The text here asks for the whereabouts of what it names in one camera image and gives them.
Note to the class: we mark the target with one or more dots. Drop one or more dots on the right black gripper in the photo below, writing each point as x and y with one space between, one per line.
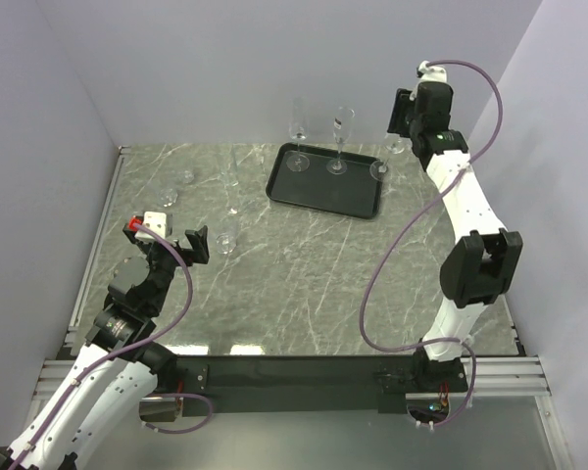
402 104

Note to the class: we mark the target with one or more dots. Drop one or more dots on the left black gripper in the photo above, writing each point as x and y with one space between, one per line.
197 241

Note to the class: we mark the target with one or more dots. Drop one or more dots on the clear flute glass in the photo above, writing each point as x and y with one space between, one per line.
393 145
226 238

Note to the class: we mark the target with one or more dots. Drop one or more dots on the champagne flute with dark mark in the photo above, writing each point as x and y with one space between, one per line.
342 131

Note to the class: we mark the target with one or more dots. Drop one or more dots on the clear wine glass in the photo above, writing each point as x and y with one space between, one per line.
298 133

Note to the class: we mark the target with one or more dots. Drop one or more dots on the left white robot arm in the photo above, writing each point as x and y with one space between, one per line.
120 362

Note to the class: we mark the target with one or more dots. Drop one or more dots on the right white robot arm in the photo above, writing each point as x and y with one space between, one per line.
481 265

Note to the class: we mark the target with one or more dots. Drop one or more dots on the black rectangular tray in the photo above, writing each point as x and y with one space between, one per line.
354 193

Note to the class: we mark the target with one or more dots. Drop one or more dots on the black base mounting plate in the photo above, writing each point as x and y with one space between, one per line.
262 383

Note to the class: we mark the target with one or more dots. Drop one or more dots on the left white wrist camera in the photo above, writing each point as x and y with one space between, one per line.
140 226

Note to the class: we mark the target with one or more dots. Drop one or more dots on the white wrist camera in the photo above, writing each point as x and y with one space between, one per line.
140 226
427 72

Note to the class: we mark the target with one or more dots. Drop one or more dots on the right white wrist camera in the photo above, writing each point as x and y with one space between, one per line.
427 72

